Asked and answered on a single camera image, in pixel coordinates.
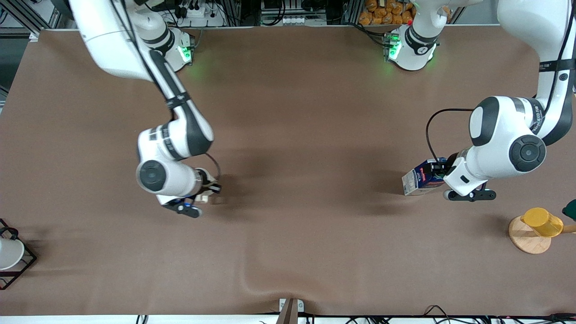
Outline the blue white milk carton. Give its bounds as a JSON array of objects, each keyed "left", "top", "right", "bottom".
[{"left": 402, "top": 158, "right": 447, "bottom": 197}]

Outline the yellow cup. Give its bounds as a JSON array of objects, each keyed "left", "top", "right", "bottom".
[{"left": 521, "top": 207, "right": 564, "bottom": 238}]

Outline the wooden mug stand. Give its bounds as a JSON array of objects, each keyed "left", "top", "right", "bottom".
[{"left": 508, "top": 215, "right": 576, "bottom": 255}]

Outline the brown table cloth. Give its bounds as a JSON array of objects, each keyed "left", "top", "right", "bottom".
[{"left": 0, "top": 25, "right": 576, "bottom": 315}]

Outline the orange snack bag pile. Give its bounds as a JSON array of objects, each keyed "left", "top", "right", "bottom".
[{"left": 359, "top": 0, "right": 417, "bottom": 25}]

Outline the white bowl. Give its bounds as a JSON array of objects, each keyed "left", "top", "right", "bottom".
[{"left": 0, "top": 237, "right": 25, "bottom": 270}]

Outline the large white power strip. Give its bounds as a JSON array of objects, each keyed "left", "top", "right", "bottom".
[{"left": 178, "top": 0, "right": 225, "bottom": 27}]

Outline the slim white power strip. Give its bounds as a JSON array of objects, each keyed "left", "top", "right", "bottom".
[{"left": 279, "top": 16, "right": 327, "bottom": 26}]

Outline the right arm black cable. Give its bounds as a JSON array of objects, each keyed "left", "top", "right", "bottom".
[{"left": 108, "top": 0, "right": 222, "bottom": 181}]

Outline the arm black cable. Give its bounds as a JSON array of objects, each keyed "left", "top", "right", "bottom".
[
  {"left": 425, "top": 0, "right": 576, "bottom": 162},
  {"left": 108, "top": 0, "right": 222, "bottom": 181}
]

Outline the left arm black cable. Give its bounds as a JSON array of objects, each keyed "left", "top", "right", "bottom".
[{"left": 425, "top": 0, "right": 576, "bottom": 162}]

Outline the metal table clamp bracket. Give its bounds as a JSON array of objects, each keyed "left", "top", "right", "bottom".
[{"left": 275, "top": 298, "right": 305, "bottom": 324}]

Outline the black base power cable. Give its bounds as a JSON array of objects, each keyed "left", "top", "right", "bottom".
[{"left": 349, "top": 22, "right": 387, "bottom": 48}]

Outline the black wire rack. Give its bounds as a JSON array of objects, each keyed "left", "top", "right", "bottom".
[{"left": 0, "top": 218, "right": 37, "bottom": 291}]

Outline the aluminium frame rail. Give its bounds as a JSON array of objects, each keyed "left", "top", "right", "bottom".
[{"left": 0, "top": 0, "right": 68, "bottom": 40}]

